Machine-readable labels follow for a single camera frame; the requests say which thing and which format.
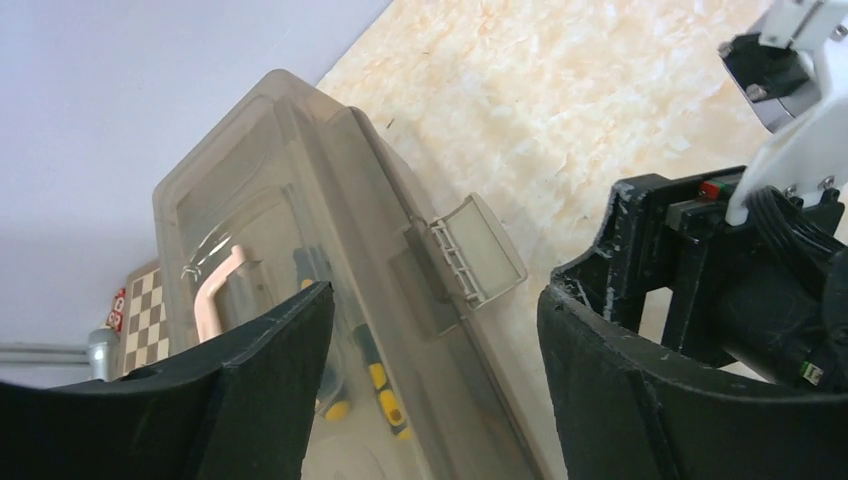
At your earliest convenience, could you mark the black yellow large screwdriver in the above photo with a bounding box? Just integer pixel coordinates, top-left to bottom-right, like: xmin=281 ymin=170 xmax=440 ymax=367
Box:
xmin=352 ymin=323 xmax=412 ymax=440

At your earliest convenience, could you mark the red small snack packet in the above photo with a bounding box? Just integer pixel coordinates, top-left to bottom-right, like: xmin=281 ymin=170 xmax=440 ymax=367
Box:
xmin=105 ymin=288 xmax=126 ymax=333

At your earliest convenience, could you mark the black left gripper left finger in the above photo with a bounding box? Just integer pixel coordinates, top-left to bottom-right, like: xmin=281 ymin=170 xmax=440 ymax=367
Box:
xmin=1 ymin=282 xmax=335 ymax=479

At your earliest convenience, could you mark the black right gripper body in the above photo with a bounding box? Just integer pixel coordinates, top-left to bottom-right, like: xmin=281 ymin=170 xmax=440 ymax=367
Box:
xmin=552 ymin=166 xmax=847 ymax=391

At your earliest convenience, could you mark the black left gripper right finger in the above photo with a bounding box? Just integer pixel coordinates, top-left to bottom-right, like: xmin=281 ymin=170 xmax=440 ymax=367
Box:
xmin=537 ymin=285 xmax=847 ymax=479

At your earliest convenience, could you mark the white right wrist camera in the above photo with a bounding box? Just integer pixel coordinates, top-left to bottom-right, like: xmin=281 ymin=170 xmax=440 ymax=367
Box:
xmin=718 ymin=1 xmax=847 ymax=225

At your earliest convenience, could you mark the wooden chessboard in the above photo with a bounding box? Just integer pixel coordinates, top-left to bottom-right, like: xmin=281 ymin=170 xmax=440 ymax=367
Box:
xmin=118 ymin=261 xmax=170 ymax=376

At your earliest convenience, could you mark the aluminium frame rail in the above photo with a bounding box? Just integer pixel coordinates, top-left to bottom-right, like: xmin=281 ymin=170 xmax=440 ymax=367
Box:
xmin=1 ymin=342 xmax=89 ymax=366

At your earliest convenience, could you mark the black yellow medium screwdriver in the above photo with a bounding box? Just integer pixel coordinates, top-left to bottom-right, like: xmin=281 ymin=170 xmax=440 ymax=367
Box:
xmin=292 ymin=247 xmax=352 ymax=422

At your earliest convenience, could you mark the translucent beige tool box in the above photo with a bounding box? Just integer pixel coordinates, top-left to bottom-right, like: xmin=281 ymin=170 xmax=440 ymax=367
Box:
xmin=153 ymin=70 xmax=543 ymax=479

